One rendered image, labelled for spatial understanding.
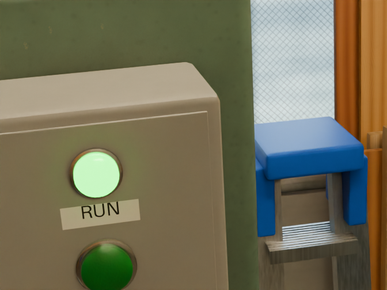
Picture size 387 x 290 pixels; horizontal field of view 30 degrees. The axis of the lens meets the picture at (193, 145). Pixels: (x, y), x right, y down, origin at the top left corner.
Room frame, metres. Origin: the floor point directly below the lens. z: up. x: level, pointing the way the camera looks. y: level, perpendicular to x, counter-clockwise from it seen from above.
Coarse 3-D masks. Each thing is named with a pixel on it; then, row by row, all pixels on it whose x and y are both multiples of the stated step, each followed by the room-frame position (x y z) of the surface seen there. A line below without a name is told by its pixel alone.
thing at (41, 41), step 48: (0, 0) 0.31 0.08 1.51; (48, 0) 0.31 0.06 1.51; (96, 0) 0.32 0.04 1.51; (144, 0) 0.32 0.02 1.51; (192, 0) 0.32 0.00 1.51; (240, 0) 0.33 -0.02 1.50; (0, 48) 0.31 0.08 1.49; (48, 48) 0.31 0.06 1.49; (96, 48) 0.31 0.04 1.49; (144, 48) 0.32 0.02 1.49; (192, 48) 0.32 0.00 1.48; (240, 48) 0.33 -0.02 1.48; (240, 96) 0.33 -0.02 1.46; (240, 144) 0.32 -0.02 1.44; (240, 192) 0.32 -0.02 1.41; (240, 240) 0.32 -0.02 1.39; (240, 288) 0.32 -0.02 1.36
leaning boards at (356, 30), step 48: (336, 0) 1.61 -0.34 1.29; (384, 0) 1.59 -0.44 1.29; (336, 48) 1.60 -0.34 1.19; (384, 48) 1.58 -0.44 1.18; (336, 96) 1.60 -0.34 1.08; (384, 96) 1.58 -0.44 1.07; (384, 144) 1.46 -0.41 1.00; (384, 192) 1.45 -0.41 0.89; (384, 240) 1.44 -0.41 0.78; (384, 288) 1.43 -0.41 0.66
